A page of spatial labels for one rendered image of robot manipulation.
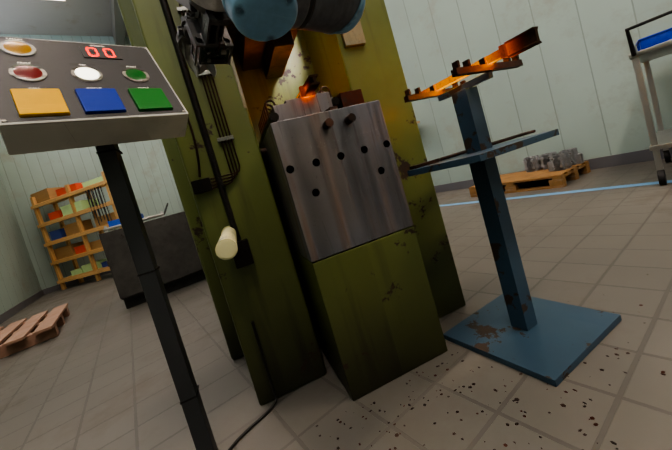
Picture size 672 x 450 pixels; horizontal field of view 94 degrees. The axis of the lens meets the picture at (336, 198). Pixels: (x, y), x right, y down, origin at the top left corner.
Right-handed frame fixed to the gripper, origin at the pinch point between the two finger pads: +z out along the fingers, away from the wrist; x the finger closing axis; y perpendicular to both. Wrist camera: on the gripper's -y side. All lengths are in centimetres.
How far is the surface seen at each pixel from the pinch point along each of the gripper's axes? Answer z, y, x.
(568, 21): 35, -74, 408
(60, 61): 12.9, -13.7, -24.6
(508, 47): -26, 19, 77
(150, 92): 11.8, -2.9, -9.3
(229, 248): 6.7, 40.9, -6.1
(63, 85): 10.7, -5.4, -25.3
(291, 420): 53, 92, 3
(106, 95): 10.1, -1.6, -18.3
